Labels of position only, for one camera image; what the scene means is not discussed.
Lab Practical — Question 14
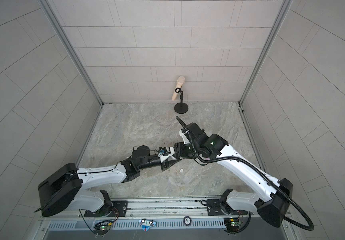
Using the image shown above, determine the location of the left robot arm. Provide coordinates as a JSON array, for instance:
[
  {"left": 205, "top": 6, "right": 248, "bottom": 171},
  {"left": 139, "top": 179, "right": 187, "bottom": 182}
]
[{"left": 38, "top": 146, "right": 182, "bottom": 217}]

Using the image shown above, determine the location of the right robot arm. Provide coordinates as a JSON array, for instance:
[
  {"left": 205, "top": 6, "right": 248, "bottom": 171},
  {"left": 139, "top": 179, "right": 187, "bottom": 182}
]
[{"left": 177, "top": 118, "right": 314, "bottom": 231}]

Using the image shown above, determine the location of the black microphone stand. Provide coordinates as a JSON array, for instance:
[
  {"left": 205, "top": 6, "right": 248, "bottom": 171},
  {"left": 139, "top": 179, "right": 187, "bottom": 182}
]
[{"left": 174, "top": 89, "right": 189, "bottom": 114}]

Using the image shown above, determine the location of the beige microphone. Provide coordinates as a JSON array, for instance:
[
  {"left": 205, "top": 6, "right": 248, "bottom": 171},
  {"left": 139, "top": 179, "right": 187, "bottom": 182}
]
[{"left": 171, "top": 76, "right": 185, "bottom": 101}]

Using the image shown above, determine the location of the left green circuit board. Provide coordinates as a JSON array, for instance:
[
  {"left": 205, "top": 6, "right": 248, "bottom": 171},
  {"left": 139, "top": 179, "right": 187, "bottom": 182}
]
[{"left": 93, "top": 221, "right": 113, "bottom": 236}]

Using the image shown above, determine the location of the green circuit board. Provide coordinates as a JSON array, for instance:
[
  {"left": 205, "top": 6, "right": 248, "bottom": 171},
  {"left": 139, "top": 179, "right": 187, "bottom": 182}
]
[
  {"left": 93, "top": 221, "right": 113, "bottom": 236},
  {"left": 224, "top": 218, "right": 241, "bottom": 234}
]

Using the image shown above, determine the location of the right green circuit board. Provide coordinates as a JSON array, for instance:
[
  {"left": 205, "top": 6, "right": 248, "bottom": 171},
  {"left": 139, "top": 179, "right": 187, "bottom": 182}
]
[{"left": 224, "top": 218, "right": 241, "bottom": 234}]

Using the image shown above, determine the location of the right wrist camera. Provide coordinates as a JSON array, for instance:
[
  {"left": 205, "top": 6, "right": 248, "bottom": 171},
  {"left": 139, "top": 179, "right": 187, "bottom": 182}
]
[{"left": 179, "top": 129, "right": 191, "bottom": 145}]

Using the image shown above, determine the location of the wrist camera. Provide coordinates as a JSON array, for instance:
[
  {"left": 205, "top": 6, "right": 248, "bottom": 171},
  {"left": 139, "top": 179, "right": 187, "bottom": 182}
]
[
  {"left": 179, "top": 129, "right": 191, "bottom": 145},
  {"left": 158, "top": 147, "right": 175, "bottom": 164}
]

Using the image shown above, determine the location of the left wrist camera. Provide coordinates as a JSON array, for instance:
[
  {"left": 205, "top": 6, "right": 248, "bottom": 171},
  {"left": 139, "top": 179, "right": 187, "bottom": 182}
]
[{"left": 158, "top": 147, "right": 175, "bottom": 164}]

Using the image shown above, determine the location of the aluminium rail frame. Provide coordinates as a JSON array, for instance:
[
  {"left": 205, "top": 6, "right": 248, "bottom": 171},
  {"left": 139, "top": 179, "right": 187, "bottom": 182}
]
[{"left": 45, "top": 192, "right": 258, "bottom": 220}]

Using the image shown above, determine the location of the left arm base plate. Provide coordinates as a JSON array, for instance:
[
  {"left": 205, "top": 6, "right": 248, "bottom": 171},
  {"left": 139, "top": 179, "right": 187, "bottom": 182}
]
[{"left": 83, "top": 201, "right": 128, "bottom": 218}]

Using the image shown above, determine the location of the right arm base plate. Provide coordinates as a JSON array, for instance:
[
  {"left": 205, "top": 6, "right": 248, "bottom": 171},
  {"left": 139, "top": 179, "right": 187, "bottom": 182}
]
[{"left": 201, "top": 199, "right": 249, "bottom": 216}]

